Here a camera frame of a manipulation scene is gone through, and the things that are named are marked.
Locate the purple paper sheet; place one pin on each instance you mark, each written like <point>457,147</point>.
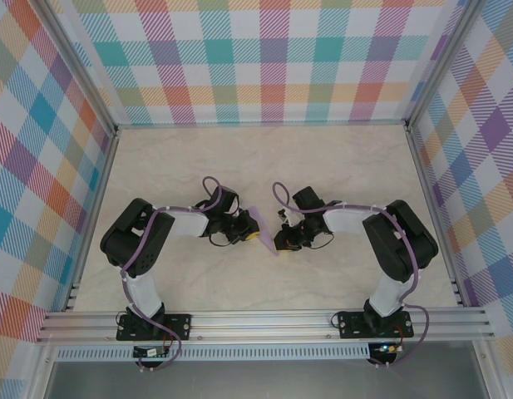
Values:
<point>266,237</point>

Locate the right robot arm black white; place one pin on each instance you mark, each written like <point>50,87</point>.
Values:
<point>385,297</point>

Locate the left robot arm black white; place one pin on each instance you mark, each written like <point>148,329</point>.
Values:
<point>141,291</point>

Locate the grey metal panel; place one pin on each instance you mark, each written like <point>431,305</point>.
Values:
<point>260,382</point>

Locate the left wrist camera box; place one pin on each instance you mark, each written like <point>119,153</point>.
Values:
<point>225,198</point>

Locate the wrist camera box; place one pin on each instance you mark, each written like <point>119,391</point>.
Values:
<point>308,197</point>
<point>225,198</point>

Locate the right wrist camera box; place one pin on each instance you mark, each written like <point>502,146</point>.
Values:
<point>308,197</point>

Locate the aluminium mounting rail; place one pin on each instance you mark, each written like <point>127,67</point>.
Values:
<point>260,324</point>

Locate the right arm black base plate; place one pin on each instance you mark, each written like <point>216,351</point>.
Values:
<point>351,326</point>

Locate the aluminium rail along checked wall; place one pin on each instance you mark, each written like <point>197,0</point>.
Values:
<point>260,123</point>

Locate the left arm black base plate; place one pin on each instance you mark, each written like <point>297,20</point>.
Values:
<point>179,326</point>

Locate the right side aluminium rail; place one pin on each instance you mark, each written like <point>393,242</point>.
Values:
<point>437,220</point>

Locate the left side aluminium rail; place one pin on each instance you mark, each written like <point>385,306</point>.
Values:
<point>92,220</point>

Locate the right aluminium frame post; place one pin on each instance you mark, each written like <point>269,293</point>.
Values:
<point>444,62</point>

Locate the aluminium frame post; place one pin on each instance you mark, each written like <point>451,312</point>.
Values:
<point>78,64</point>
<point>444,62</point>

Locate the left aluminium frame post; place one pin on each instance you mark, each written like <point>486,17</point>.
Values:
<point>78,64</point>

